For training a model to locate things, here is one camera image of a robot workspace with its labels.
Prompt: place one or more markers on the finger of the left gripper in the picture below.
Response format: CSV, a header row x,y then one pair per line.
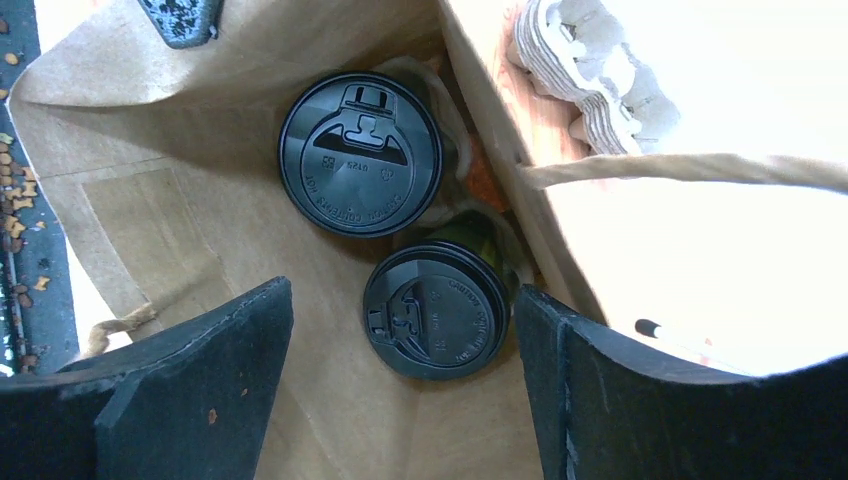
x,y
184,24

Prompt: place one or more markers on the black plastic cup lid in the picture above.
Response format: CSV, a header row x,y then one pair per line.
x,y
361,154

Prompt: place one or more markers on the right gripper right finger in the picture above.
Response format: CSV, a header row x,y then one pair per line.
x,y
605,406

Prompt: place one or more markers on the green paper bag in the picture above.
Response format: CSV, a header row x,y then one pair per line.
x,y
158,163

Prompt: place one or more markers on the green paper coffee cup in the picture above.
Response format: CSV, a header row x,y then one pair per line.
x,y
483,236

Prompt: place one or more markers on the cardboard cup carrier tray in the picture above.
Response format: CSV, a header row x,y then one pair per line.
x,y
582,52

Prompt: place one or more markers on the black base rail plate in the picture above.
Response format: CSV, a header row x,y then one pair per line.
x,y
38,325

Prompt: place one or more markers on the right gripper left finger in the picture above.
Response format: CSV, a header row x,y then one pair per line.
x,y
190,402

